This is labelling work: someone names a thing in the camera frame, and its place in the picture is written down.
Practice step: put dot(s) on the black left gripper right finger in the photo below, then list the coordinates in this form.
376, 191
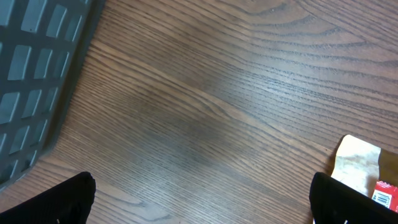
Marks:
333, 202

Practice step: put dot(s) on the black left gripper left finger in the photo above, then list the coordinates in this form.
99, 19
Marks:
67, 202

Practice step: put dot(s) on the beige snack pouch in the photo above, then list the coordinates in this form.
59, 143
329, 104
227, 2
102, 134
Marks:
359, 165

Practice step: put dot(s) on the red snack bar packet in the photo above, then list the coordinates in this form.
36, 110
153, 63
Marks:
386, 195

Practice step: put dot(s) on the grey plastic basket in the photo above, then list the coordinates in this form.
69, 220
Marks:
43, 47

